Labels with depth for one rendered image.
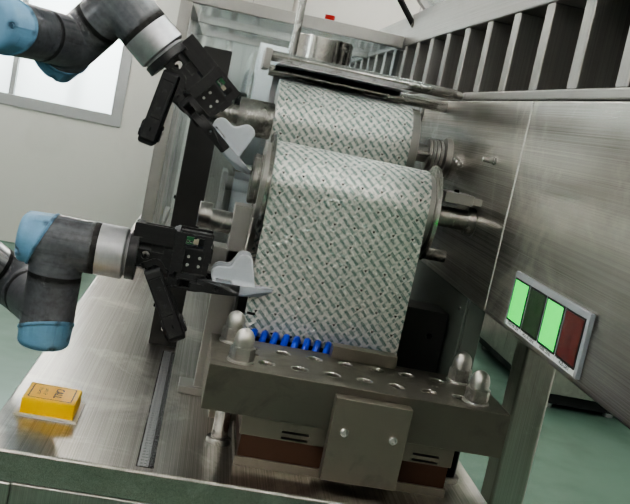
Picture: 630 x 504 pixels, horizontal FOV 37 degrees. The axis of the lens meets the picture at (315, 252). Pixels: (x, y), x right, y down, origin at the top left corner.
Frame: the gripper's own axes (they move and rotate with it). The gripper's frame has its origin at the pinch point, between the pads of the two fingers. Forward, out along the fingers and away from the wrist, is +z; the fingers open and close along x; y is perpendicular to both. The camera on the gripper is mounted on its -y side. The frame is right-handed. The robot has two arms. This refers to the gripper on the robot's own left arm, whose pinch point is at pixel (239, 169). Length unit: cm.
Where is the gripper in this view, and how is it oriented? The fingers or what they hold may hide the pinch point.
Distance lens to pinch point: 145.0
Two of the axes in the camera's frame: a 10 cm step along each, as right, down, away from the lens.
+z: 6.2, 7.6, 1.8
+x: -1.0, -1.6, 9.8
